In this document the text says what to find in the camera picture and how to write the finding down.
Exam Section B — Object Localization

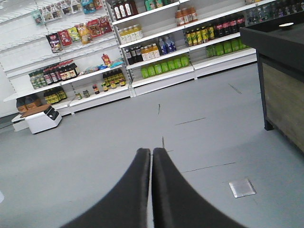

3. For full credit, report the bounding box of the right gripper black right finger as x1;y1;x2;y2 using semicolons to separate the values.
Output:
152;148;243;228

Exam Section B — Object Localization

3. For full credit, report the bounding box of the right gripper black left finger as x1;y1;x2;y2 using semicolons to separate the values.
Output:
62;148;151;228

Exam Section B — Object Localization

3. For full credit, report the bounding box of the silver floor plate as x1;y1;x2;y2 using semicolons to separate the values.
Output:
229;178;257;198

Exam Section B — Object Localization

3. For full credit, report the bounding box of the white box machine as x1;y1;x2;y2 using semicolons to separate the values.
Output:
22;104;62;134

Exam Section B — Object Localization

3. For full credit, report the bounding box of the white supermarket shelving unit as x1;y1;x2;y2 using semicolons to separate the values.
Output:
0;0;304;133

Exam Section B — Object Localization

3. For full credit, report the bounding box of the black wooden produce stand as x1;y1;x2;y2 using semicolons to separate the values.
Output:
240;11;304;151

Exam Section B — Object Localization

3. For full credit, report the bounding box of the small white round dish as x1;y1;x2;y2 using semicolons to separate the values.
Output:
279;22;294;29

